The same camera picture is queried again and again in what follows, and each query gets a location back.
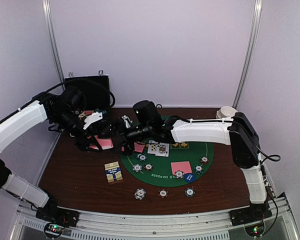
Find blue round button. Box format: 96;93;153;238
184;173;196;183

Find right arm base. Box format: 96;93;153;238
229;206;273;226

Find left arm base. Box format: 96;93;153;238
35;207;80;228

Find clear card box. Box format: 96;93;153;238
104;161;123;183

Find green blue chip stack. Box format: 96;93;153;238
185;188;196;198

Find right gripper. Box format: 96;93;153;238
98;119;153;156

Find dealt pink card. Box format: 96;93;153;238
134;142;146;153
170;161;193;175

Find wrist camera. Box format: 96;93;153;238
59;86;87;113
132;100;162;125

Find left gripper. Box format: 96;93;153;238
51;109;103;152

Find round green poker mat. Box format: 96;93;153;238
120;142;215;188

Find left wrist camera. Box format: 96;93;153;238
59;86;87;113

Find face up king card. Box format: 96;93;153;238
155;143;170;157

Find face up spade card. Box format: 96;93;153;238
147;140;159;155

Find white bowl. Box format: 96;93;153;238
215;106;238;119

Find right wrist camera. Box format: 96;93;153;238
132;100;162;125

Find pink playing card deck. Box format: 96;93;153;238
89;135;114;150

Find black poker case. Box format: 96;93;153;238
64;75;111;111

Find brown chip stack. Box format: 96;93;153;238
158;189;168;198

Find blue white chip stack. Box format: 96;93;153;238
134;188;146;200

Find blue white chips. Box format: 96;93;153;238
132;164;143;173
174;170;185;179

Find red card deck in case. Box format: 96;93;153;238
81;110;94;117

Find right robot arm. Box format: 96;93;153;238
114;112;281;221

